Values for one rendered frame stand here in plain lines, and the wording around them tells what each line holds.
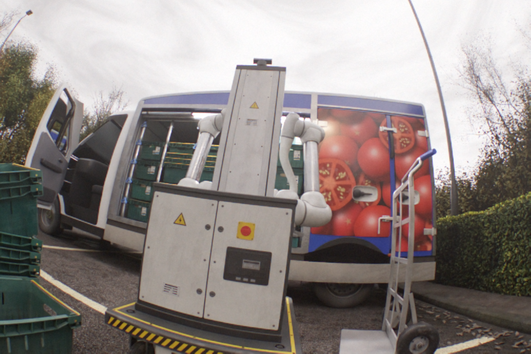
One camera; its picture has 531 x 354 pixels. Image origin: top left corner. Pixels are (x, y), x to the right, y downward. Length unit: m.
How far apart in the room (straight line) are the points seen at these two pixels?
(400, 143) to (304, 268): 1.78
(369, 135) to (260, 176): 1.85
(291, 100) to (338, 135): 0.72
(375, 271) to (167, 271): 2.17
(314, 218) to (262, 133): 0.59
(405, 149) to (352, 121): 0.71
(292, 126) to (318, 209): 0.60
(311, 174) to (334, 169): 1.10
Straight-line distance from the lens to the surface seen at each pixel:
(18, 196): 1.28
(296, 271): 2.57
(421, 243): 2.92
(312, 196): 1.52
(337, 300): 2.78
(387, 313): 2.09
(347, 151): 2.79
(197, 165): 1.71
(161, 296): 0.98
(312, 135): 1.73
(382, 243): 2.73
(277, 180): 2.52
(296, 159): 2.59
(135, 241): 3.11
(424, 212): 2.96
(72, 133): 4.35
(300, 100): 3.03
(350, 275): 2.65
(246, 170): 1.36
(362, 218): 2.66
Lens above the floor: 0.69
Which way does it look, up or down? 20 degrees up
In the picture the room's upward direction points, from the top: 7 degrees clockwise
